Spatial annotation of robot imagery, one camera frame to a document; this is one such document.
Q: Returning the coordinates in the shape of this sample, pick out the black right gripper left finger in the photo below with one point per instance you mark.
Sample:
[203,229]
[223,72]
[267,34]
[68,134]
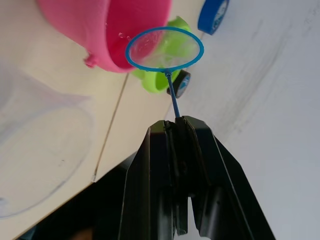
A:
[147,180]

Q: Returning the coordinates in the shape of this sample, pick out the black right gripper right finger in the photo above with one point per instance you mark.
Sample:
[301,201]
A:
[220,180]

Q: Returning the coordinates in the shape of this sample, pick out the blue fishing net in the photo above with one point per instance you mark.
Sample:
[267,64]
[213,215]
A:
[160,47]

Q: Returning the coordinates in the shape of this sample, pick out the green plastic bucket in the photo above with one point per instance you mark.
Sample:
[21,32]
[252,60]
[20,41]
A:
[160,81]

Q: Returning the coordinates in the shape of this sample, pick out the clear plastic tub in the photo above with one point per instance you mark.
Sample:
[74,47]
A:
[37,150]

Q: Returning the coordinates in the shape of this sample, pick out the pink plastic bucket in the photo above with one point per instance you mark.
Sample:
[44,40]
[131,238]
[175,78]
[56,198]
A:
[82,27]

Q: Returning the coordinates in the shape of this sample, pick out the black tape roll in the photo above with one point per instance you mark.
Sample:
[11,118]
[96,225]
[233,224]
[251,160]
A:
[180,83]

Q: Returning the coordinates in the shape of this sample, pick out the blue tape roll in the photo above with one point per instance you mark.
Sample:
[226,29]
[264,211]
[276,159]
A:
[212,15]

